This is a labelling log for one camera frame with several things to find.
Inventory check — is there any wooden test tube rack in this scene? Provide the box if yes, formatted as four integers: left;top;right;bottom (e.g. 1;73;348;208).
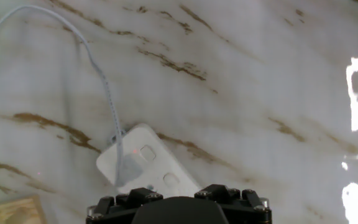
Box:
0;194;48;224

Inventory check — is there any white lamp power cord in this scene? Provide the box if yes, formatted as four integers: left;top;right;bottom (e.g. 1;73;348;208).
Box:
0;4;144;187

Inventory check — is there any white power strip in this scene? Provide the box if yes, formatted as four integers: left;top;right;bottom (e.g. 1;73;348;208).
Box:
96;123;202;198

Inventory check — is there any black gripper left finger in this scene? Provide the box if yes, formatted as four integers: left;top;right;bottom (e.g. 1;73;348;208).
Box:
85;187;164;224

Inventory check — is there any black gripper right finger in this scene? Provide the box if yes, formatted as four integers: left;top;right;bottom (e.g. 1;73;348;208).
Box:
194;184;273;224

